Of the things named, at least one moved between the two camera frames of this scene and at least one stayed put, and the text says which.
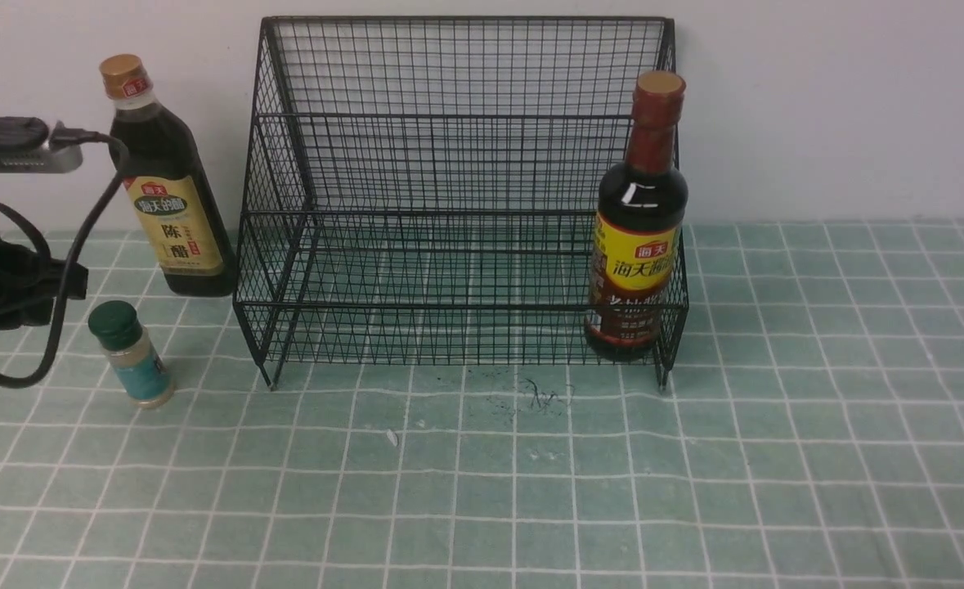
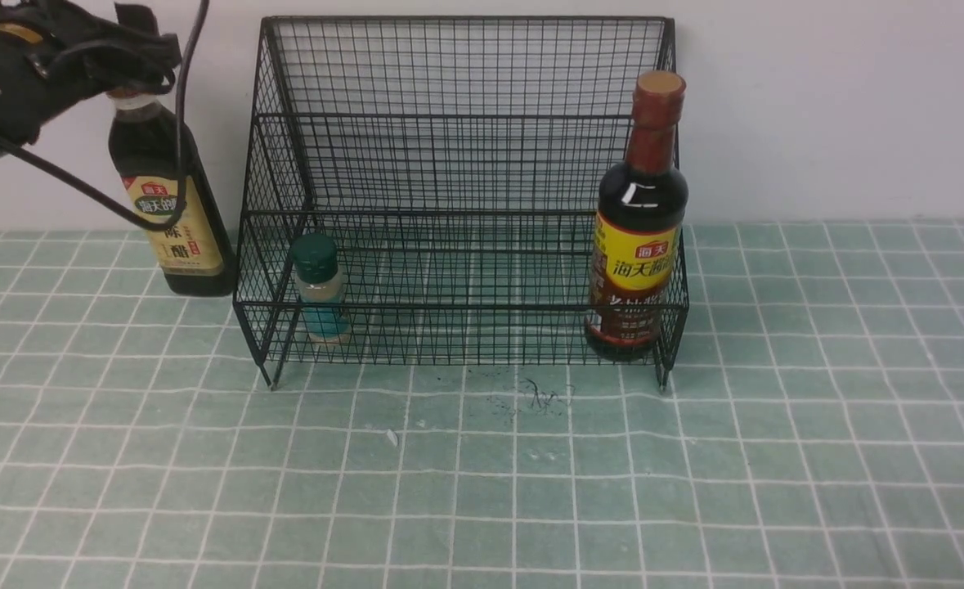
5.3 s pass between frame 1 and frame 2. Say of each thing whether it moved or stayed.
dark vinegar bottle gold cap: stayed
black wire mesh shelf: stayed
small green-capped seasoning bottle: moved
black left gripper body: moved
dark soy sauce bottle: stayed
